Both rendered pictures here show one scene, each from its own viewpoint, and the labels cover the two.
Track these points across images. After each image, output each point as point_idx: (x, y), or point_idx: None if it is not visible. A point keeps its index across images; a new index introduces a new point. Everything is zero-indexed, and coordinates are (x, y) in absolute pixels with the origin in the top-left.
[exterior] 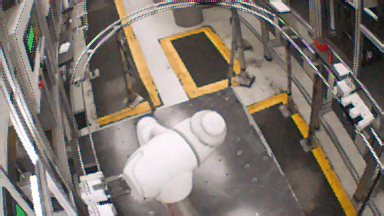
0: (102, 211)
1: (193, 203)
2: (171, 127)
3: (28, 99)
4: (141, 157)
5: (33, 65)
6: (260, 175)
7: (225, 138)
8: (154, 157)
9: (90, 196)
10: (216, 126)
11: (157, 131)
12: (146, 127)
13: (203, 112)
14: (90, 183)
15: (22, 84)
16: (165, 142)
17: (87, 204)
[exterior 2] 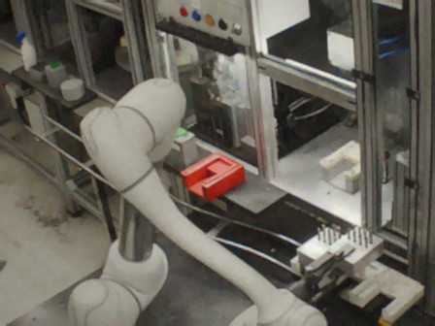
0: (324, 248)
1: None
2: (140, 115)
3: (431, 73)
4: (153, 81)
5: None
6: None
7: None
8: (140, 85)
9: (346, 235)
10: (86, 116)
11: (246, 264)
12: (294, 305)
13: (101, 114)
14: (362, 250)
15: (427, 35)
16: (134, 95)
17: (421, 322)
